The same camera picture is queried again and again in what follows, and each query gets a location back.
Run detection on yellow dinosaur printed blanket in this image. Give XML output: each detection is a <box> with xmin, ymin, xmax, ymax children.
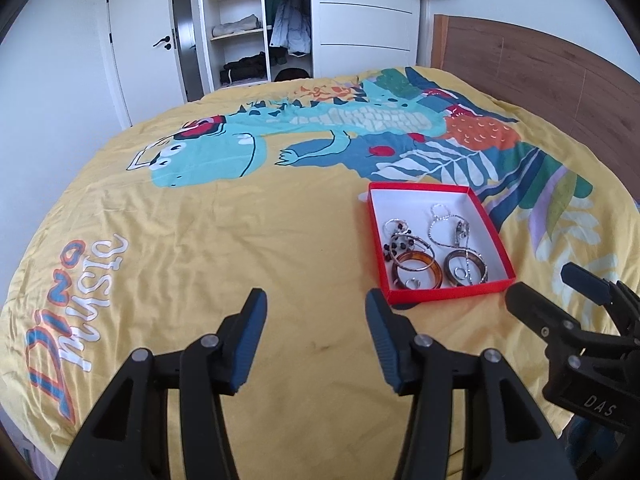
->
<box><xmin>0</xmin><ymin>65</ymin><xmax>640</xmax><ymax>480</ymax></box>

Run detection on dark brown bangle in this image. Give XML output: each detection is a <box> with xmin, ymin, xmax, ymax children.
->
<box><xmin>444</xmin><ymin>249</ymin><xmax>488</xmax><ymax>287</ymax></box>

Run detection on dark folded clothes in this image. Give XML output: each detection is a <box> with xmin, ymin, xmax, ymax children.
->
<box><xmin>220</xmin><ymin>52</ymin><xmax>267</xmax><ymax>86</ymax></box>

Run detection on black bead bracelet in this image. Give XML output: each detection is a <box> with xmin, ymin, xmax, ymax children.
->
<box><xmin>382</xmin><ymin>230</ymin><xmax>418</xmax><ymax>262</ymax></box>

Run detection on amber brown bangle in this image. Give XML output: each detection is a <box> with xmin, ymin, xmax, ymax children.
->
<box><xmin>390</xmin><ymin>253</ymin><xmax>444</xmax><ymax>291</ymax></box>

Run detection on silver chain necklace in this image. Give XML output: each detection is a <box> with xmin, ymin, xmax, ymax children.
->
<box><xmin>426</xmin><ymin>203</ymin><xmax>483</xmax><ymax>287</ymax></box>

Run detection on hanging puffer jacket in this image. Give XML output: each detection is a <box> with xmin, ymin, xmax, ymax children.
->
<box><xmin>263</xmin><ymin>0</ymin><xmax>313</xmax><ymax>57</ymax></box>

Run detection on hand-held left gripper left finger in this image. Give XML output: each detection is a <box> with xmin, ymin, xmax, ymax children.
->
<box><xmin>57</xmin><ymin>287</ymin><xmax>268</xmax><ymax>480</ymax></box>

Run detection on blue patterned clothing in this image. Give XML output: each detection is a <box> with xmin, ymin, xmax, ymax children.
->
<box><xmin>565</xmin><ymin>412</ymin><xmax>618</xmax><ymax>480</ymax></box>

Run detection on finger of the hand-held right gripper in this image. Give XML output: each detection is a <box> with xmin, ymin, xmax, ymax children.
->
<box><xmin>560</xmin><ymin>261</ymin><xmax>640</xmax><ymax>336</ymax></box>
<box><xmin>504</xmin><ymin>282</ymin><xmax>626</xmax><ymax>361</ymax></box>

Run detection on beige folded clothes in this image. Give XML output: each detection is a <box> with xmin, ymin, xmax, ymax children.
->
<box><xmin>211</xmin><ymin>14</ymin><xmax>262</xmax><ymax>38</ymax></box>

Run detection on red jewelry box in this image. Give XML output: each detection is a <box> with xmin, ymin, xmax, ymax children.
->
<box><xmin>366</xmin><ymin>182</ymin><xmax>517</xmax><ymax>307</ymax></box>

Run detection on white wardrobe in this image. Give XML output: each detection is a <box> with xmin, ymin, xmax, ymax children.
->
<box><xmin>197</xmin><ymin>0</ymin><xmax>421</xmax><ymax>96</ymax></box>

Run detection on wooden headboard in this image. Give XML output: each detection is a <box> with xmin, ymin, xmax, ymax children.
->
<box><xmin>431</xmin><ymin>14</ymin><xmax>640</xmax><ymax>201</ymax></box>

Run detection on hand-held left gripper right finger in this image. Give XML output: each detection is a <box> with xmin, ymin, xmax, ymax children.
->
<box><xmin>365</xmin><ymin>288</ymin><xmax>566</xmax><ymax>480</ymax></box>

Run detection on silver thin bangle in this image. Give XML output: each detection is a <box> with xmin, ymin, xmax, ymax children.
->
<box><xmin>392</xmin><ymin>237</ymin><xmax>437</xmax><ymax>267</ymax></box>

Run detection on white door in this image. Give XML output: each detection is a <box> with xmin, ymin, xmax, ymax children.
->
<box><xmin>107</xmin><ymin>0</ymin><xmax>201</xmax><ymax>128</ymax></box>

